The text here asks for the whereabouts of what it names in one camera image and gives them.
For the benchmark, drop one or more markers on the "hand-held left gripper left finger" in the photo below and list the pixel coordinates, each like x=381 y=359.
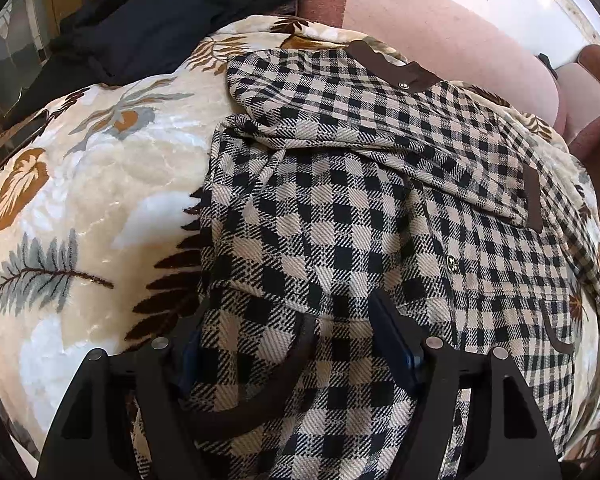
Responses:
x=189 y=360

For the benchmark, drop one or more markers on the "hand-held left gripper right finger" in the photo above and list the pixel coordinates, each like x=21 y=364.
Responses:
x=400 y=355

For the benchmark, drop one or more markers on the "black beige checkered jacket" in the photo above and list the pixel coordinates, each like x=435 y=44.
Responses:
x=305 y=210

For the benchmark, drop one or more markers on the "cream leaf print blanket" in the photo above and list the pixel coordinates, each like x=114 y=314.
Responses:
x=105 y=185

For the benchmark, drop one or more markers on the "pink and brown sofa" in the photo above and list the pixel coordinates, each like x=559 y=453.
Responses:
x=430 y=35

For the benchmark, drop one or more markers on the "small black object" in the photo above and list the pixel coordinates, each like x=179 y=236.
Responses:
x=546 y=64

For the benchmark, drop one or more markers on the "glass top table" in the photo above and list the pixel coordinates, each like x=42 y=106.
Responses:
x=15 y=70

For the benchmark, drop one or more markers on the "black cloth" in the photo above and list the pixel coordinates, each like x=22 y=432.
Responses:
x=155 y=20

